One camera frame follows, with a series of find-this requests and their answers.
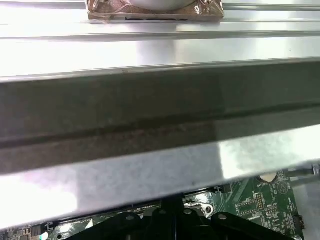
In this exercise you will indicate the CPU socket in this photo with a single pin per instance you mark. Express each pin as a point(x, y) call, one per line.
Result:
point(203, 208)

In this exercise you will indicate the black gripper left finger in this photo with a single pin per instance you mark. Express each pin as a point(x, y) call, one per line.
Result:
point(160, 225)

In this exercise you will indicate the silver coin battery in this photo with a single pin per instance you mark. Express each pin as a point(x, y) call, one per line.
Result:
point(267, 177)

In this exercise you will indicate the green motherboard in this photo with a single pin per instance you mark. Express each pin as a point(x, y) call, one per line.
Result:
point(275, 200)

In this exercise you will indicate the black PC case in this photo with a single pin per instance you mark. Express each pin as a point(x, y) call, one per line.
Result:
point(150, 112)

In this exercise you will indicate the brown square mounting plate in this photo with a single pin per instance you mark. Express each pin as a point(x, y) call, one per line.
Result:
point(105, 13)

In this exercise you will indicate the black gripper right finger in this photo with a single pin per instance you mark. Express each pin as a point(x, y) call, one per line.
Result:
point(186, 225)

